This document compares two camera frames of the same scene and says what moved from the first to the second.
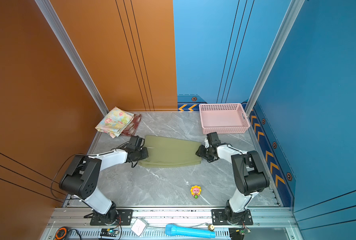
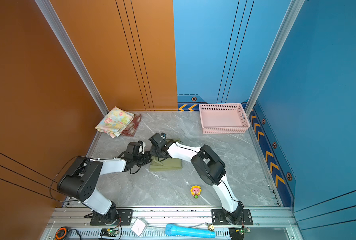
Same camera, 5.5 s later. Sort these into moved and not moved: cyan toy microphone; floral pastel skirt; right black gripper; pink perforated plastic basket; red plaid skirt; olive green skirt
Moved: right black gripper; olive green skirt
Not moved: pink perforated plastic basket; cyan toy microphone; floral pastel skirt; red plaid skirt
